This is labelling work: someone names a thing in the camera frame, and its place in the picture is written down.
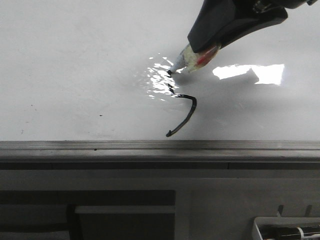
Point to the black marker in tray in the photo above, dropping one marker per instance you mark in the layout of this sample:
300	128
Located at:
291	233

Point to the white whiteboard marker with tape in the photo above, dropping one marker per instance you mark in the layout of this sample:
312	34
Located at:
190	61

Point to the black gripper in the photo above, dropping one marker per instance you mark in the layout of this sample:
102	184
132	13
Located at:
216	21

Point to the white whiteboard with metal frame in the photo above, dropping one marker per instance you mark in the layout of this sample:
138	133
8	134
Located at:
88	79

